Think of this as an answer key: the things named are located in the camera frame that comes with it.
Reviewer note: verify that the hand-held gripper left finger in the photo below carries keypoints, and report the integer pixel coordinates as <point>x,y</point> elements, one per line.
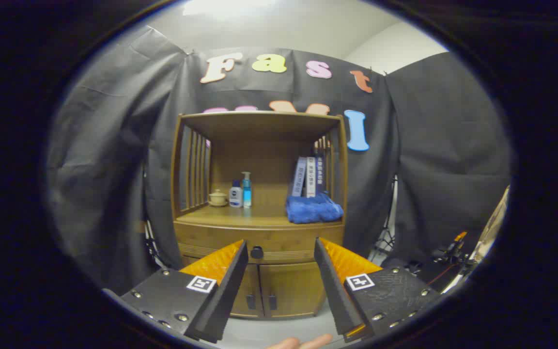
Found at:
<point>228,291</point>

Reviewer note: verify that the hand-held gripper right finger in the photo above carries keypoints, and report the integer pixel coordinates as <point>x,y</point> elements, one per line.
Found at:
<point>337,291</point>

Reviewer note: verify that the wooden drawer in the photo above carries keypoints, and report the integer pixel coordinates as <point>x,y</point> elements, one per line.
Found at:
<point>279,237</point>

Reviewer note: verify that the wooden cabinet door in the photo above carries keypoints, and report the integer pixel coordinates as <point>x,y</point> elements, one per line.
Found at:
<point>293,291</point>
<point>251,291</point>

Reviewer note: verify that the wooden countertop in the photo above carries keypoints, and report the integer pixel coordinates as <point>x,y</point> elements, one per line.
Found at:
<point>259,215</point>

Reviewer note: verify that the wooden cabinet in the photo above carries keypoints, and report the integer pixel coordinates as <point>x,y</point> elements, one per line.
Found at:
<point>259,126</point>

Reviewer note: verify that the folded blue towel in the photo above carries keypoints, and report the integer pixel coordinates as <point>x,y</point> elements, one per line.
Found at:
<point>313,211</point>

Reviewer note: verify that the white blue-capped lotion bottle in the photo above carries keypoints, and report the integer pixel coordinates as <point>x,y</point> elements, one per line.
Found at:
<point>235,198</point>

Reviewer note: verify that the beige lidded teacup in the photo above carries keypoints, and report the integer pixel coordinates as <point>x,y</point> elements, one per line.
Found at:
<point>218,198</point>

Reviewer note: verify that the blue pump bottle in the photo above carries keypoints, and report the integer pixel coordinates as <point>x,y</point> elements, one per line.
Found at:
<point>246,194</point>

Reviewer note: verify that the white spine book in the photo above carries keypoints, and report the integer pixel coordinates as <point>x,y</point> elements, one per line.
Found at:
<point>311,177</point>

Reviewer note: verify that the dark blue book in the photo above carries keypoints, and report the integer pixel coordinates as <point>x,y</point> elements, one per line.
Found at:
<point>319,173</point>

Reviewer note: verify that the grey book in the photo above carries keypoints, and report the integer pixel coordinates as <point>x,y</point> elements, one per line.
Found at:
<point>299,177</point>

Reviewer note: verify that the black orange device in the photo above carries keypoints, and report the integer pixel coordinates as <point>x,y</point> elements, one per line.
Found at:
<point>453,249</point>

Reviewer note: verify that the black backdrop cloth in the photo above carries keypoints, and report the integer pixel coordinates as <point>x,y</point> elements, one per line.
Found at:
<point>114,145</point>

